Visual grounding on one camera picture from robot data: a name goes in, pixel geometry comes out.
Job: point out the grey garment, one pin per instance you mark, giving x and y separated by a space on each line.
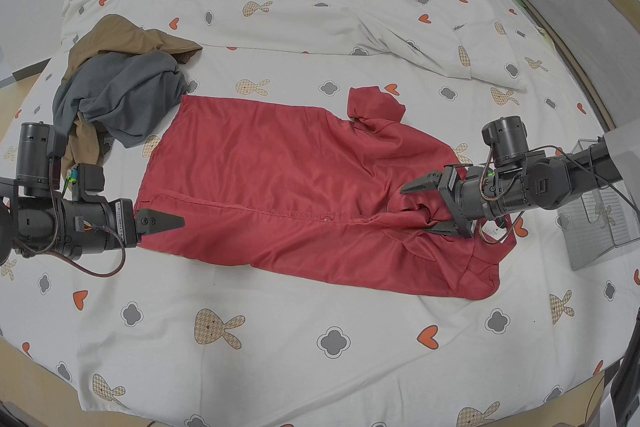
125 104

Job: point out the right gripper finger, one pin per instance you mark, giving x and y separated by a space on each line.
427 182
452 230

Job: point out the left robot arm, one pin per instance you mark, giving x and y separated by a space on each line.
40 160

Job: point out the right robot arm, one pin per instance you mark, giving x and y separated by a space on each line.
550 180

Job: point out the clear plastic box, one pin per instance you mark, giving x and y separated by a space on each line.
595 235

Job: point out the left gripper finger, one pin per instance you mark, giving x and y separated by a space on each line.
157 221

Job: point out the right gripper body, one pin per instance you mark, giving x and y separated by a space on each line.
475 200

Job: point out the tan garment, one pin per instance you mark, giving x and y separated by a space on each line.
120 34

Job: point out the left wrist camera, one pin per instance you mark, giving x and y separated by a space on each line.
90 179

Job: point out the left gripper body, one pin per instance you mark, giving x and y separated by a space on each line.
100 225

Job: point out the red shirt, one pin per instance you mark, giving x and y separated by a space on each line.
260 175

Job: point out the white printed quilt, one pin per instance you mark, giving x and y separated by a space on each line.
300 4

